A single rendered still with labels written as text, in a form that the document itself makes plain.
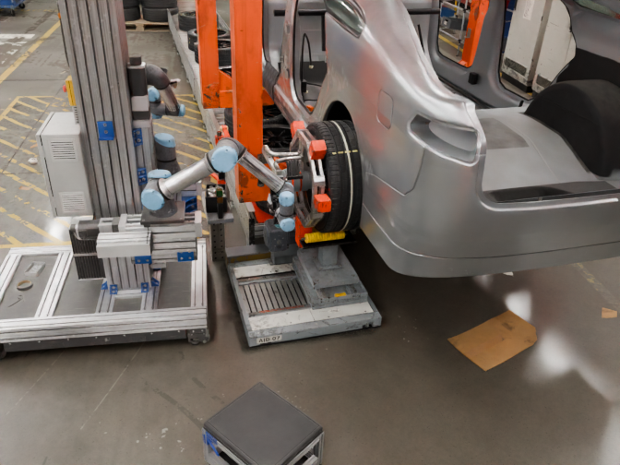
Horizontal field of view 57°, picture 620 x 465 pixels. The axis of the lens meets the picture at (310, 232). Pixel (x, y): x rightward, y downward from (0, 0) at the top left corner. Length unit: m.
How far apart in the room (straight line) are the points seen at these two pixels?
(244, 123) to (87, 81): 1.01
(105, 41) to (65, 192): 0.81
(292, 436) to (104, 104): 1.82
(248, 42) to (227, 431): 2.12
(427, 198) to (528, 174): 1.23
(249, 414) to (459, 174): 1.36
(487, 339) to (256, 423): 1.68
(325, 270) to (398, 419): 1.08
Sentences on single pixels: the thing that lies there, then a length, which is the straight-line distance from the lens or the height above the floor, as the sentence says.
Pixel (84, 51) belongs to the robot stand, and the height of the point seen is 1.62.
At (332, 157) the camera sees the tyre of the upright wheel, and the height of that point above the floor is 1.08.
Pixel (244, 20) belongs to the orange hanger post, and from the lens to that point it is 3.45.
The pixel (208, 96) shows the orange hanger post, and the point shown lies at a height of 0.64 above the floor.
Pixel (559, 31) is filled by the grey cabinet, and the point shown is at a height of 0.93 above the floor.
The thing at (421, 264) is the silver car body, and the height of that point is 0.85.
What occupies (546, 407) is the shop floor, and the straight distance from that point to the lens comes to 3.43.
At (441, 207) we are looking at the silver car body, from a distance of 2.50.
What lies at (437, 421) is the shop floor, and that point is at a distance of 3.17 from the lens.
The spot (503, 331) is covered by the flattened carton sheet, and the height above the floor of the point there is 0.01.
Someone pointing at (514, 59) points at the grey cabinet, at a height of 0.35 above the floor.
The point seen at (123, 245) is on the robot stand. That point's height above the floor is 0.73.
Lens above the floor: 2.31
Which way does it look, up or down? 31 degrees down
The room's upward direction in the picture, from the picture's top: 3 degrees clockwise
